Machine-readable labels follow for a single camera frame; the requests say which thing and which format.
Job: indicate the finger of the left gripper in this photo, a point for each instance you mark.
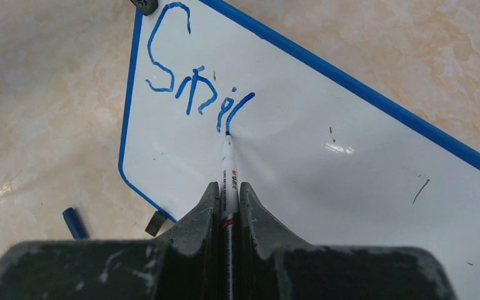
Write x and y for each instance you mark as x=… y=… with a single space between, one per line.
x=146 y=7

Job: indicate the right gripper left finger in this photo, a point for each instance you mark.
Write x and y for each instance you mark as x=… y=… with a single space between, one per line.
x=189 y=267

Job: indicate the dark blue marker cap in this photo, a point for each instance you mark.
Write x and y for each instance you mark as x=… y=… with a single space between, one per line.
x=74 y=224

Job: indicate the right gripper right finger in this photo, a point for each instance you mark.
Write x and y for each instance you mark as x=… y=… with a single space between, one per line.
x=265 y=242

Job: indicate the blue framed whiteboard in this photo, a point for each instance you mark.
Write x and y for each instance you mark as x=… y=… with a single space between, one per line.
x=334 y=160

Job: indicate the white whiteboard marker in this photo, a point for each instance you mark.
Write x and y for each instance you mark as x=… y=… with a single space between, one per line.
x=229 y=218

